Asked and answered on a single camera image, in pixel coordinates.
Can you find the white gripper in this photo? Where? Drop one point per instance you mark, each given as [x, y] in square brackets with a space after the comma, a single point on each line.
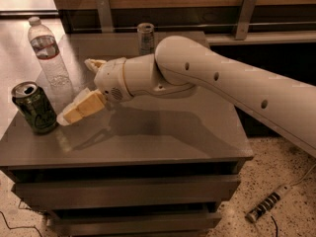
[110, 78]

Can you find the green soda can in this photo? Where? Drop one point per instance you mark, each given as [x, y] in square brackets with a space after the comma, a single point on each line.
[35, 107]

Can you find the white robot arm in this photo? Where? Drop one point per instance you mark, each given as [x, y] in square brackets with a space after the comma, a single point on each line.
[179, 64]

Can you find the slim silver energy can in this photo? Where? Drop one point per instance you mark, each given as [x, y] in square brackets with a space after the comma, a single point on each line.
[145, 33]

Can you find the clear plastic water bottle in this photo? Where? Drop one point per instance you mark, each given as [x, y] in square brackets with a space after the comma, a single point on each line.
[45, 47]

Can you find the grey drawer cabinet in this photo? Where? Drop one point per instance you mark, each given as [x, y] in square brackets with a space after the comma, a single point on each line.
[200, 135]

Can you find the upper grey drawer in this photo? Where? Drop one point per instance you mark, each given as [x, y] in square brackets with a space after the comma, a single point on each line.
[127, 192]

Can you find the grey drawer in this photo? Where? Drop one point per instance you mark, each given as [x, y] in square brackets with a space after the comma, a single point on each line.
[135, 225]
[127, 192]

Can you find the lower grey drawer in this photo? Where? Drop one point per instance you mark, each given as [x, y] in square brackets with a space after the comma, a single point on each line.
[135, 225]

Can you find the left metal bracket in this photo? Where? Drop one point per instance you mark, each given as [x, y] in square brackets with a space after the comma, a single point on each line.
[105, 15]

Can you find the metal bracket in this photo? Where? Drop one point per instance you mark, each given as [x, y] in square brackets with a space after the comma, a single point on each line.
[105, 15]
[245, 15]

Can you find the right metal bracket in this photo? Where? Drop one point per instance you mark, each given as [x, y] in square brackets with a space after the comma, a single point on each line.
[245, 15]

